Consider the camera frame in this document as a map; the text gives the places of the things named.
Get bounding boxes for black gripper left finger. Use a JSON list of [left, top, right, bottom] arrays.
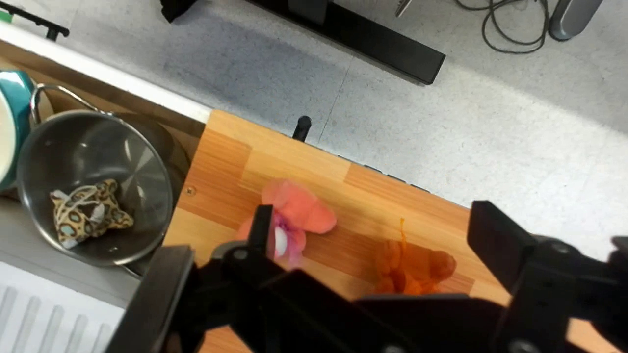
[[106, 201, 316, 353]]

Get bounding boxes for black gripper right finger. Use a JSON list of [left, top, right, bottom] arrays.
[[467, 199, 628, 353]]

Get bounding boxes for orange plush doll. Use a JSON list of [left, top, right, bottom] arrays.
[[372, 217, 459, 295]]

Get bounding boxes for stainless steel pot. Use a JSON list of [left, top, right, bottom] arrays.
[[15, 81, 192, 270]]

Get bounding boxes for pink plush toy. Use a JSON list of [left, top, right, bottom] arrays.
[[233, 180, 339, 270]]

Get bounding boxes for beige patterned plush toy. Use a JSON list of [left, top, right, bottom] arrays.
[[49, 178, 135, 250]]

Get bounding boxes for white toy kitchen sink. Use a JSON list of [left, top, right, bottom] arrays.
[[0, 25, 212, 353]]

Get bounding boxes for wooden kitchen counter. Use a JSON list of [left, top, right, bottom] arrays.
[[162, 107, 628, 353]]

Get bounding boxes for black drawer knob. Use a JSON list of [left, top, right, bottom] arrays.
[[290, 113, 314, 142]]

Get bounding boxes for grey stand foot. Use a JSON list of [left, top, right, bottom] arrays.
[[547, 0, 604, 42]]

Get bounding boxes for black stand foot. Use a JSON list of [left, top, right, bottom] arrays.
[[243, 0, 447, 85]]

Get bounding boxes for white pot teal handles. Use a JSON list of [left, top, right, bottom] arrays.
[[0, 66, 37, 193]]

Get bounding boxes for thin black cable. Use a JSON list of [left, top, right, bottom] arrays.
[[453, 0, 553, 56]]

